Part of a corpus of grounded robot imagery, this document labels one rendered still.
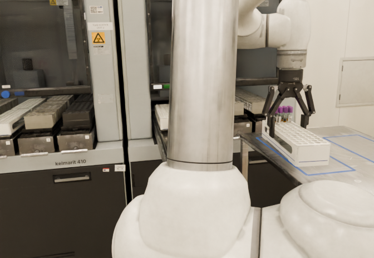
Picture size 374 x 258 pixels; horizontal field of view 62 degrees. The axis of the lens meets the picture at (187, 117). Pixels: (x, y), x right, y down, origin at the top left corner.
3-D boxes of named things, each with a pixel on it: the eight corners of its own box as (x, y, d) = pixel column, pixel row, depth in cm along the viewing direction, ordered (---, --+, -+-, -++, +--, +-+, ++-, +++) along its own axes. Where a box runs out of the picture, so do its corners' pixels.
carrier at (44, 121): (55, 127, 135) (53, 113, 133) (54, 128, 133) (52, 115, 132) (26, 129, 133) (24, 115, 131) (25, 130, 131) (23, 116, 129)
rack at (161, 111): (154, 116, 157) (154, 104, 156) (174, 115, 159) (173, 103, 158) (161, 132, 129) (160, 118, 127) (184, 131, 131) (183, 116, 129)
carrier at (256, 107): (272, 112, 152) (272, 100, 151) (274, 113, 150) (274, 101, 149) (249, 113, 150) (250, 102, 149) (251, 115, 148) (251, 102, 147)
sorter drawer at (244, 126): (192, 108, 206) (192, 95, 204) (212, 107, 208) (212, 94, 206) (226, 142, 136) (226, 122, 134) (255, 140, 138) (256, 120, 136)
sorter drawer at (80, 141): (82, 116, 194) (80, 101, 191) (105, 114, 196) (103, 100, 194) (56, 156, 124) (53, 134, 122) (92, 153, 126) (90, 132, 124)
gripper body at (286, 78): (282, 69, 95) (281, 100, 97) (309, 69, 95) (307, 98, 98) (273, 68, 102) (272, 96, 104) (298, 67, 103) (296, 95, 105)
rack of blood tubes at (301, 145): (261, 136, 115) (261, 120, 114) (286, 134, 116) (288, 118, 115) (295, 166, 87) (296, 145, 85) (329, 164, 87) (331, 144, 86)
